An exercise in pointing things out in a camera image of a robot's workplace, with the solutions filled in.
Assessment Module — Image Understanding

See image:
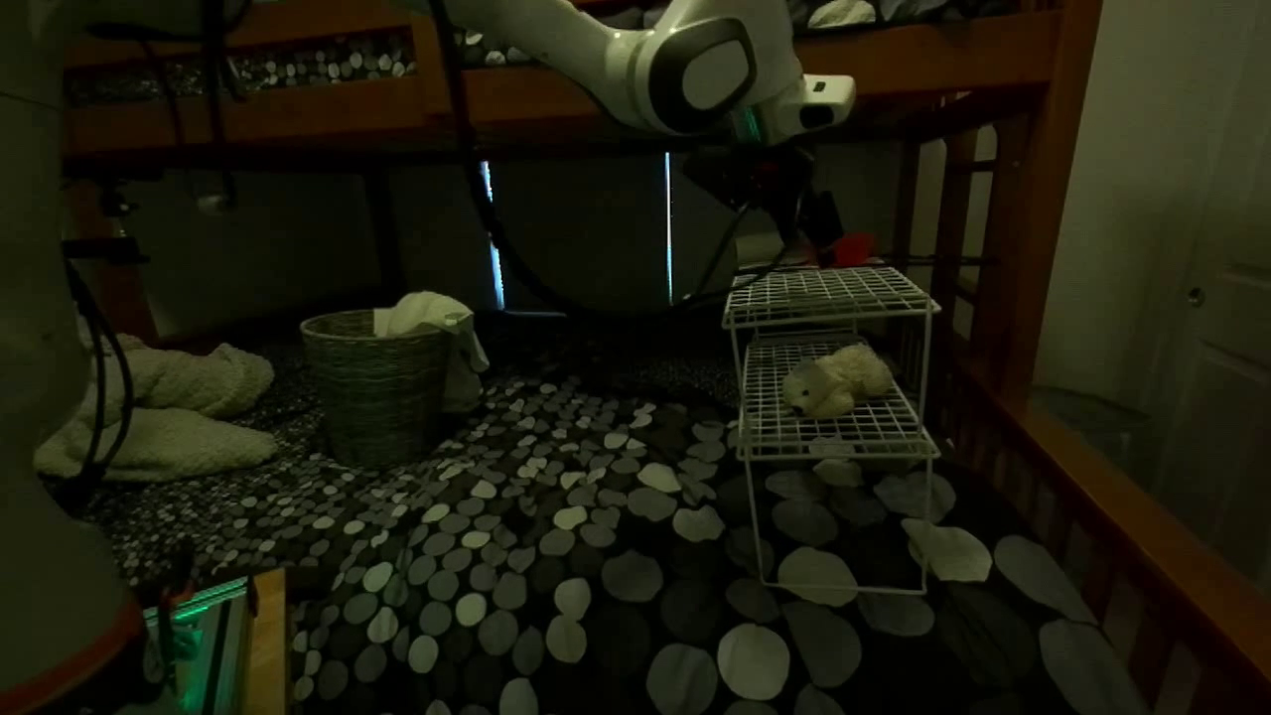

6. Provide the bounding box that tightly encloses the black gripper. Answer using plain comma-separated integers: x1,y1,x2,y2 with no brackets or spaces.
688,130,852,265

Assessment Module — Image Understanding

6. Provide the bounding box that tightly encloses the small grey box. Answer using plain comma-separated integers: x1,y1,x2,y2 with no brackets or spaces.
731,232,785,275

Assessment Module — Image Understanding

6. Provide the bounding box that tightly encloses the cream plush toy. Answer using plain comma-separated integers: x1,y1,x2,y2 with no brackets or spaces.
777,338,899,423

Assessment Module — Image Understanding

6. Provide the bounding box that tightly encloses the dark window curtain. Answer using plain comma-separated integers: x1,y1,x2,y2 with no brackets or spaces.
131,140,919,321

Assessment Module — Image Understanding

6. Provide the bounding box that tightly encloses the grey translucent container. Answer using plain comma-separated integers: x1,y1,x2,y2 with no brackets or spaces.
1029,383,1156,491

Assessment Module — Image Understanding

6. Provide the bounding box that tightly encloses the white cloth in basket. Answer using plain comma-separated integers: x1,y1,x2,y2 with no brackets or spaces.
371,287,494,419

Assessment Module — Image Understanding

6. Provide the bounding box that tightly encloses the pebble print black bedspread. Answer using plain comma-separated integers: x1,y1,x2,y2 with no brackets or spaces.
50,312,1156,715

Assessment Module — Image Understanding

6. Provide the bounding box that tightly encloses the white door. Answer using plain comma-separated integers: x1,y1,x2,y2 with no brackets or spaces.
1145,0,1271,587

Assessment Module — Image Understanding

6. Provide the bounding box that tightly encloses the woven wicker basket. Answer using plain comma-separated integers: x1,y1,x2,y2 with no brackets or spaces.
296,305,454,471

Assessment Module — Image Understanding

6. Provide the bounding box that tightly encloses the pebble print bunk mattress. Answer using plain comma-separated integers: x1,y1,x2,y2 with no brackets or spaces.
62,0,1025,109

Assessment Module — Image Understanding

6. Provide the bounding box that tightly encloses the crumpled white towel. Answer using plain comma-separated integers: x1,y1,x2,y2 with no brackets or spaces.
94,338,279,423

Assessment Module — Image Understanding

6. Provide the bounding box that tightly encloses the white crumpled cloth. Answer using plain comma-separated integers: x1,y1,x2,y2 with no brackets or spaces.
33,402,284,485

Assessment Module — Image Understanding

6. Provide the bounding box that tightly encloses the wooden plank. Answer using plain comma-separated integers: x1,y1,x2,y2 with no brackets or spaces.
241,570,295,715

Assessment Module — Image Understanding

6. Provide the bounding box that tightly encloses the white wire shelf rack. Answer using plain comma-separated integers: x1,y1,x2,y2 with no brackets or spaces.
719,263,944,599

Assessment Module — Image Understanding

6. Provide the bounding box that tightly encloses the wooden bunk bed frame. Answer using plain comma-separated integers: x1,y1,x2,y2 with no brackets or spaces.
0,0,1271,715

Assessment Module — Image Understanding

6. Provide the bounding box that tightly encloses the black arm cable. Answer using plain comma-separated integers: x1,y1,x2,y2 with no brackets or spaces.
425,0,811,317

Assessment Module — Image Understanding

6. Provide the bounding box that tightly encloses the black base cable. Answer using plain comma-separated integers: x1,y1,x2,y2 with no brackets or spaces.
54,252,139,518

